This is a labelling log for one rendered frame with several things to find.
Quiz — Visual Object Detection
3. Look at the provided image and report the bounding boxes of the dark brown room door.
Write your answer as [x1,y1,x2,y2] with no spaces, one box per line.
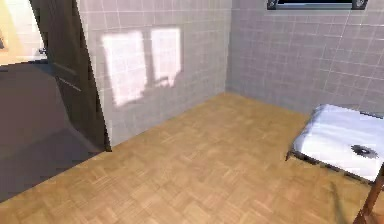
[29,0,112,153]

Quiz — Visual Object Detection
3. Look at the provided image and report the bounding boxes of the dark framed window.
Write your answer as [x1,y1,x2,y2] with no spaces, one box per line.
[266,0,369,11]

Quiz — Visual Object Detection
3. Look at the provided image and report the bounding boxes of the brown wooden post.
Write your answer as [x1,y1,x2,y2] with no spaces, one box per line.
[353,163,384,224]

